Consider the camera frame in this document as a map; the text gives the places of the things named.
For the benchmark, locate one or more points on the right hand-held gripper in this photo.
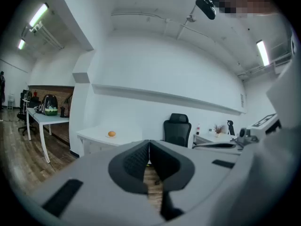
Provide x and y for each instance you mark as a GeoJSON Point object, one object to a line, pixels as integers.
{"type": "Point", "coordinates": [261, 126]}

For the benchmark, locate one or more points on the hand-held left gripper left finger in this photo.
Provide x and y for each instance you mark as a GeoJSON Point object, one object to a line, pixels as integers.
{"type": "Point", "coordinates": [94, 192]}

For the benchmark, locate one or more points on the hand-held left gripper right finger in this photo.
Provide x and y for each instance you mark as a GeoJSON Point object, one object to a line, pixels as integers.
{"type": "Point", "coordinates": [200, 173]}

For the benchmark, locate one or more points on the white plate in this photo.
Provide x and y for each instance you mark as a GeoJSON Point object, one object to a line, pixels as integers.
{"type": "Point", "coordinates": [110, 137]}

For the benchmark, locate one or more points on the orange round fruit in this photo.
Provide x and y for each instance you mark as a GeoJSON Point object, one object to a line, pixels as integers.
{"type": "Point", "coordinates": [112, 133]}

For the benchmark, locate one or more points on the white desk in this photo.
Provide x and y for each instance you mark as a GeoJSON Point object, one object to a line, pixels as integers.
{"type": "Point", "coordinates": [211, 138]}

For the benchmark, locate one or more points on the small potted plant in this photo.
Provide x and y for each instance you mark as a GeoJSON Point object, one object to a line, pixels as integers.
{"type": "Point", "coordinates": [218, 130]}

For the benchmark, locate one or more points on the red-capped bottle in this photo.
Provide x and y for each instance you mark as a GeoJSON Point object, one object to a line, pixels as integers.
{"type": "Point", "coordinates": [198, 129]}

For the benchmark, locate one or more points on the black desk stand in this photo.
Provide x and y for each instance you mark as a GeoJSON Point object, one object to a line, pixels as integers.
{"type": "Point", "coordinates": [231, 127]}

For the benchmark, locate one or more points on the black office chair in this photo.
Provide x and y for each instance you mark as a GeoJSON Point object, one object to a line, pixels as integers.
{"type": "Point", "coordinates": [177, 131]}

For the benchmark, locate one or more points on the person's white printed shirt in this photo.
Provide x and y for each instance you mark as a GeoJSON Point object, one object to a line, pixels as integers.
{"type": "Point", "coordinates": [277, 173]}

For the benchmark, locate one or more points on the white side table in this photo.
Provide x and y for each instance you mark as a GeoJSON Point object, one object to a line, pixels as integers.
{"type": "Point", "coordinates": [47, 120]}

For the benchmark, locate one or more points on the black flask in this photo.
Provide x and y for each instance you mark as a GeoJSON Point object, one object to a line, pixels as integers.
{"type": "Point", "coordinates": [62, 111]}

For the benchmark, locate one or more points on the black swivel chair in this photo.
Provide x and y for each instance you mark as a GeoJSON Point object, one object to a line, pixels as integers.
{"type": "Point", "coordinates": [24, 116]}

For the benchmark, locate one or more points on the long ceiling light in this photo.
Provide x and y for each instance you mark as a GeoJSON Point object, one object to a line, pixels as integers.
{"type": "Point", "coordinates": [38, 14]}
{"type": "Point", "coordinates": [21, 44]}
{"type": "Point", "coordinates": [263, 53]}

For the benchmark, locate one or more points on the black head camera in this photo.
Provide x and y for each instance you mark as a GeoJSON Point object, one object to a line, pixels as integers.
{"type": "Point", "coordinates": [205, 6]}

